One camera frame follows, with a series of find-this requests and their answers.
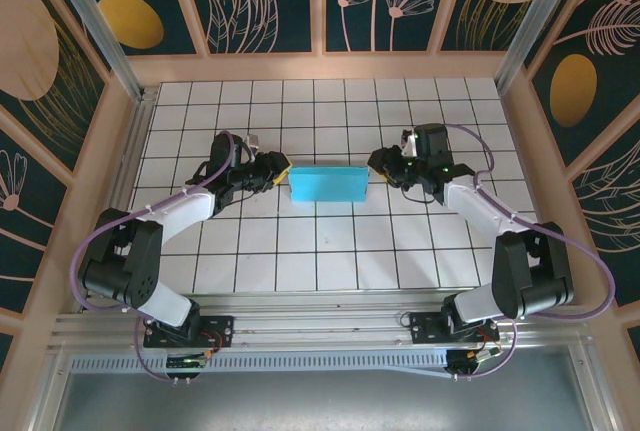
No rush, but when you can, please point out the grey metal panel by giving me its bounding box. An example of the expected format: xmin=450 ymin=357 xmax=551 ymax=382
xmin=54 ymin=373 xmax=589 ymax=431

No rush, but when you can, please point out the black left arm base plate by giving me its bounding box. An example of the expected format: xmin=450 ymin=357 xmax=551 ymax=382
xmin=143 ymin=314 xmax=236 ymax=350

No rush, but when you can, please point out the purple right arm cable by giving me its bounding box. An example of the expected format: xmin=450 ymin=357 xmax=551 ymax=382
xmin=444 ymin=123 xmax=616 ymax=381

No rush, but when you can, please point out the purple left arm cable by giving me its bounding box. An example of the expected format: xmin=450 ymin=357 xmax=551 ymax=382
xmin=69 ymin=131 xmax=236 ymax=382

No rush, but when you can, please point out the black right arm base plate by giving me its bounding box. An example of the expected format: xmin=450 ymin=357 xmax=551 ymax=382
xmin=408 ymin=309 xmax=501 ymax=347

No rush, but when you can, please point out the aluminium side rail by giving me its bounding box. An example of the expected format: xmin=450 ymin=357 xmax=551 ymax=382
xmin=107 ymin=88 xmax=159 ymax=302

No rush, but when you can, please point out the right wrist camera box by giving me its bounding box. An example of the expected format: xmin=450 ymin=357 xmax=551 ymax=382
xmin=399 ymin=128 xmax=420 ymax=158

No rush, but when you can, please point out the slotted grey cable duct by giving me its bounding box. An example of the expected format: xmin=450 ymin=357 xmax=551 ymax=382
xmin=67 ymin=353 xmax=451 ymax=375

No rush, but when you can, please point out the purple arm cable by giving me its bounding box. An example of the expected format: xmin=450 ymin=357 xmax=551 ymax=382
xmin=444 ymin=123 xmax=616 ymax=381
xmin=69 ymin=131 xmax=236 ymax=382

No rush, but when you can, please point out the aluminium mounting rail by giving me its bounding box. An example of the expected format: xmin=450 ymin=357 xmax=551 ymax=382
xmin=47 ymin=290 xmax=594 ymax=353

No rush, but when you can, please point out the aluminium frame post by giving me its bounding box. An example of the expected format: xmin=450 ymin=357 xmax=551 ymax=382
xmin=494 ymin=0 xmax=599 ymax=97
xmin=39 ymin=0 xmax=147 ymax=102

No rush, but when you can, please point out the black electronics board with wires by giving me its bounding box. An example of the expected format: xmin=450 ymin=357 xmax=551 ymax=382
xmin=164 ymin=350 xmax=209 ymax=385
xmin=446 ymin=345 xmax=504 ymax=382

